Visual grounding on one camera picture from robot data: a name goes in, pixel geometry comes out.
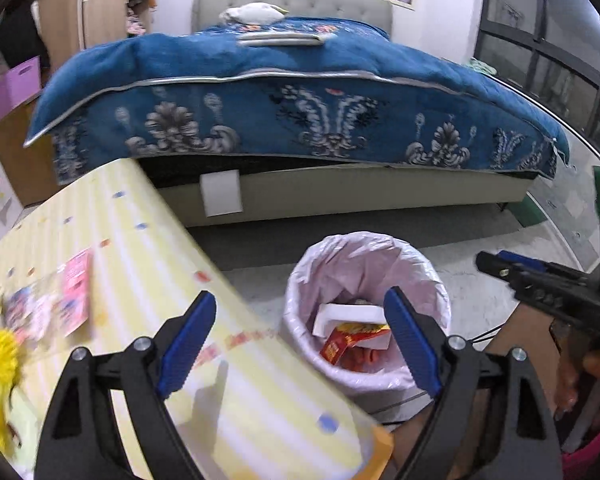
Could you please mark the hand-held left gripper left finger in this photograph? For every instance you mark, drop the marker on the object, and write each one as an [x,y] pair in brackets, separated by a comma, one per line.
[187,345]

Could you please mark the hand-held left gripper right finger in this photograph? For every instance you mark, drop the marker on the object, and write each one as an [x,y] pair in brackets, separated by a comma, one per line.
[412,340]

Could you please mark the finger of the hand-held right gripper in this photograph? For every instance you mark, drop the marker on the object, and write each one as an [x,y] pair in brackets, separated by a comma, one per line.
[525,257]
[505,272]

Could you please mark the red yellow snack packet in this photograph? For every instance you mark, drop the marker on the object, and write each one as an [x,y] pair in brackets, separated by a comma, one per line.
[350,337]

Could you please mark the bin with pink bag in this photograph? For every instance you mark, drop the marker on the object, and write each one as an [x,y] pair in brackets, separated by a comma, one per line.
[330,265]

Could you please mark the pink printed leaflet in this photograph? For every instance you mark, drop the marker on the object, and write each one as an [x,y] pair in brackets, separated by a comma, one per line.
[77,285]

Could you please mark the colourful printed card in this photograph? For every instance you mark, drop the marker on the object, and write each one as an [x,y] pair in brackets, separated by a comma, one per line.
[30,310]

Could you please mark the green floor mat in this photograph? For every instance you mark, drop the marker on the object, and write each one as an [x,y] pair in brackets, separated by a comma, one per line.
[535,210]

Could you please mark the brown cardboard box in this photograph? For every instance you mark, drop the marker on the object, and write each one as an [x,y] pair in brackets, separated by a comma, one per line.
[525,330]

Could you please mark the yellow striped table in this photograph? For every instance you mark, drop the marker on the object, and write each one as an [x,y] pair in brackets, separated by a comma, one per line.
[130,240]

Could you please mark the grey upholstered bed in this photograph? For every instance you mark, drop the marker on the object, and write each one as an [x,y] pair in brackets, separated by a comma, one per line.
[330,190]

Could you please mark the dark framed window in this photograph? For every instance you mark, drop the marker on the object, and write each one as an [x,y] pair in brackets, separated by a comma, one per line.
[540,60]

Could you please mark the green cloth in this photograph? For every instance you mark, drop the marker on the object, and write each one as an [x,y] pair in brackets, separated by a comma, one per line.
[480,66]

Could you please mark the blue patterned blanket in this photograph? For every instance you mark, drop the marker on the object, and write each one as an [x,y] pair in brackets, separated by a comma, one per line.
[230,75]

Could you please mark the purple plastic basket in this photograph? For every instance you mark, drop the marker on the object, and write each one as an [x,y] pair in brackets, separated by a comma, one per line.
[15,87]

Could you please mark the white folded cloth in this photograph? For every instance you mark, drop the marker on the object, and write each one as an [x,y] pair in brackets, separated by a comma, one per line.
[280,40]

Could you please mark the white pillow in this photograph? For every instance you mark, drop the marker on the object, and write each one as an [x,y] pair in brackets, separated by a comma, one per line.
[252,11]

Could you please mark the black hanging coat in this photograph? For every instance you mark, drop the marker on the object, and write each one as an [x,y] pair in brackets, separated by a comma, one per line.
[25,35]

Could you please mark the wooden wardrobe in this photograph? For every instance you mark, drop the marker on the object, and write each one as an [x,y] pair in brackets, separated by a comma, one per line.
[105,0]

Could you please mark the white patch on bed frame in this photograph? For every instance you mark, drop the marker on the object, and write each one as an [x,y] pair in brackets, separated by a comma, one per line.
[222,194]

